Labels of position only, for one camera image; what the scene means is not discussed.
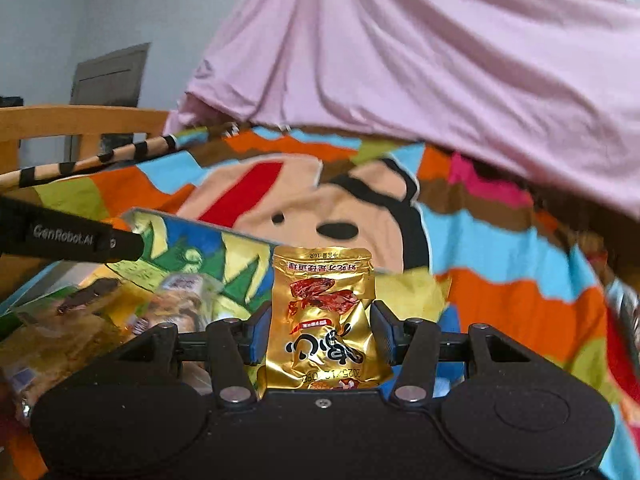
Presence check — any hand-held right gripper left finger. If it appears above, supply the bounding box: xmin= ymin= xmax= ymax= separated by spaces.
xmin=107 ymin=304 xmax=272 ymax=407

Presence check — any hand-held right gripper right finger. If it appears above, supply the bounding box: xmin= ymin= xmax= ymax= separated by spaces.
xmin=372 ymin=299 xmax=532 ymax=408

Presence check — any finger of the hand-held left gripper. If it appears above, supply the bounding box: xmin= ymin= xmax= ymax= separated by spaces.
xmin=109 ymin=229 xmax=147 ymax=262

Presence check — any gold foil snack packet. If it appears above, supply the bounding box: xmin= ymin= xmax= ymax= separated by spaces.
xmin=264 ymin=245 xmax=396 ymax=392

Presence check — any small clear snack packet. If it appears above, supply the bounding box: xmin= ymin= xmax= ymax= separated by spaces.
xmin=54 ymin=279 xmax=124 ymax=318

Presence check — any metal box with dragon drawing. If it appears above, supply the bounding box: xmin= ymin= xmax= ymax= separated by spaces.
xmin=0 ymin=207 xmax=451 ymax=396

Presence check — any brown patterned rolled cloth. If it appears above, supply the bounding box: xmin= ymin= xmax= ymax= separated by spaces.
xmin=0 ymin=134 xmax=178 ymax=192

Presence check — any grey wooden door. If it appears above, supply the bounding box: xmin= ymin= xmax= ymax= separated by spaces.
xmin=69 ymin=42 xmax=152 ymax=109

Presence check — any white maroon floral cloth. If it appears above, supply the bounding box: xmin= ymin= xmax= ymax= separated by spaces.
xmin=604 ymin=279 xmax=640 ymax=343

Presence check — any pink bed sheet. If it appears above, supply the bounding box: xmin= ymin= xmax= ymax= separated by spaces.
xmin=164 ymin=0 xmax=640 ymax=222

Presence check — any wooden bed rail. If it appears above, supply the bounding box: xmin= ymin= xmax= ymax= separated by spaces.
xmin=0 ymin=104 xmax=172 ymax=177

